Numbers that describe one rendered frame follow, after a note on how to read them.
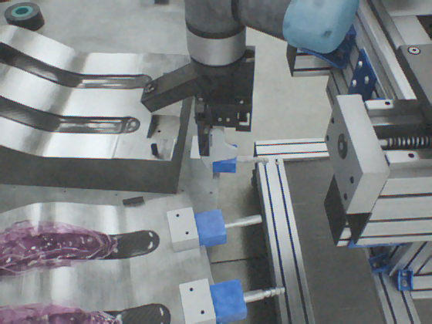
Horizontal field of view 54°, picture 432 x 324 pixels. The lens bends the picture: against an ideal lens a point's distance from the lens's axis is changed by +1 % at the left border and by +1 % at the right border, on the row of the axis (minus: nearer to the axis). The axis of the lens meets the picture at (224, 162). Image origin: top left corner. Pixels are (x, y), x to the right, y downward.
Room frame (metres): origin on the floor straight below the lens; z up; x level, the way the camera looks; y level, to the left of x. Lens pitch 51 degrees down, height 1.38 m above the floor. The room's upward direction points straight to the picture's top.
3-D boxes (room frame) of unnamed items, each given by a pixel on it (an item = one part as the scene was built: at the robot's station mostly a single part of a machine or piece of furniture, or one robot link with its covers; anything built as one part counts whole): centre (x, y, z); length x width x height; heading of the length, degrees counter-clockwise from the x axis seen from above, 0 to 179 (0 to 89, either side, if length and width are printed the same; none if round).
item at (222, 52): (0.46, 0.01, 1.07); 0.08 x 0.08 x 0.05
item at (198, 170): (0.45, -0.01, 0.83); 0.13 x 0.05 x 0.05; 87
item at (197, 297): (0.20, -0.01, 0.86); 0.13 x 0.05 x 0.05; 103
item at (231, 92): (0.45, 0.00, 0.99); 0.09 x 0.08 x 0.12; 87
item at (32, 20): (0.89, 0.47, 0.82); 0.08 x 0.08 x 0.04
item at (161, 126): (0.47, 0.10, 0.87); 0.05 x 0.05 x 0.04; 86
